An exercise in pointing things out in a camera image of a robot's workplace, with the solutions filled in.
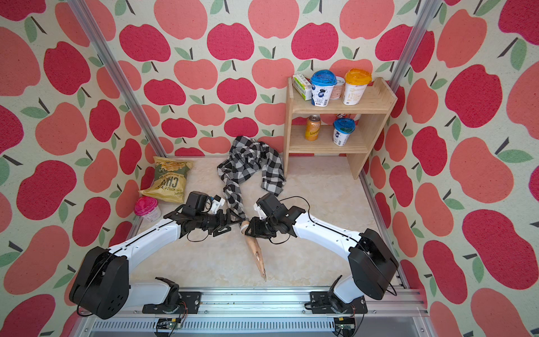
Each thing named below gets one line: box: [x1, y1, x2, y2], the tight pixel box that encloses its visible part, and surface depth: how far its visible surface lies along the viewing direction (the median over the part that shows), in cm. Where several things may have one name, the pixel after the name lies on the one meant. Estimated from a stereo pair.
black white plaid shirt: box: [216, 135, 287, 222], surface depth 114 cm
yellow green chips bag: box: [138, 156, 193, 203], surface depth 104 cm
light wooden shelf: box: [283, 77, 398, 180], surface depth 88 cm
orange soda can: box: [304, 114, 321, 142], surface depth 95 cm
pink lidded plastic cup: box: [134, 195, 162, 224], surface depth 91 cm
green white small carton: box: [291, 73, 313, 102], surface depth 86 cm
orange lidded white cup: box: [342, 68, 372, 107], surface depth 77 cm
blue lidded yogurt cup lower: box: [332, 117, 356, 147], surface depth 93 cm
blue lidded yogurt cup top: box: [310, 68, 338, 108], surface depth 76 cm
